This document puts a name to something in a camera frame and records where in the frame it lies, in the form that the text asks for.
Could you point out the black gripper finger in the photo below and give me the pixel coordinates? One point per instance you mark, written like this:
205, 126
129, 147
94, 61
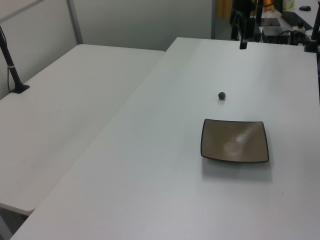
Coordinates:
247, 30
234, 25

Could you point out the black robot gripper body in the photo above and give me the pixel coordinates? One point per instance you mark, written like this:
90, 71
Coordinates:
245, 7

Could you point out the square brown ceramic plate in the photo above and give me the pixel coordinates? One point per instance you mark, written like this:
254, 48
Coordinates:
232, 142

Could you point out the yellow cardboard panel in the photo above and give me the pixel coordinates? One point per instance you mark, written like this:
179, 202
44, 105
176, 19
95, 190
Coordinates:
223, 8

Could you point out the black flat monitor base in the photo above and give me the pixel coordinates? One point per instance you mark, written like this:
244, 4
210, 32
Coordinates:
271, 22

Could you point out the black electronics box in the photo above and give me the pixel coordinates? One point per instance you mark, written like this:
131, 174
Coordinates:
273, 33

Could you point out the black keyboard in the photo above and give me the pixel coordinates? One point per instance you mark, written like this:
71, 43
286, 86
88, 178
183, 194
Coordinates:
295, 18

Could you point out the emergency stop button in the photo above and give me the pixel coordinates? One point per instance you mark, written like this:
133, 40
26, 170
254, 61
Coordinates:
300, 25

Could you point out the black computer mouse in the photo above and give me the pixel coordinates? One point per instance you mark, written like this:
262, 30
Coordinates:
305, 8

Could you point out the grey partition frame post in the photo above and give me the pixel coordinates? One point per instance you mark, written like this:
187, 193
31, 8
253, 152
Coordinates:
75, 20
213, 18

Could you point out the black clamp camera stand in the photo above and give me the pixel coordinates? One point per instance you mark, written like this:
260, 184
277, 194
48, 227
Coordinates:
313, 37

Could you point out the black camera stand pole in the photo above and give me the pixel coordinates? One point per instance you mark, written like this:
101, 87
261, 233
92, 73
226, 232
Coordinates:
11, 70

